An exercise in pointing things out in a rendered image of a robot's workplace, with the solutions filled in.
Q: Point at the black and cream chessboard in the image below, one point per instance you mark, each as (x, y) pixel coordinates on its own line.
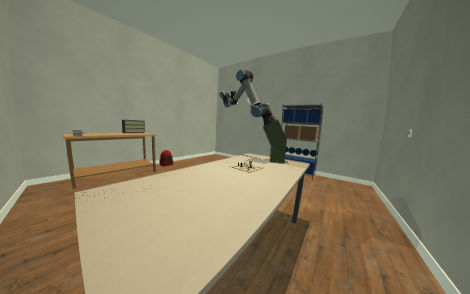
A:
(245, 168)

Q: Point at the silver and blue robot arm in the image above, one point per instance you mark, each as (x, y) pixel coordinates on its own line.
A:
(245, 79)

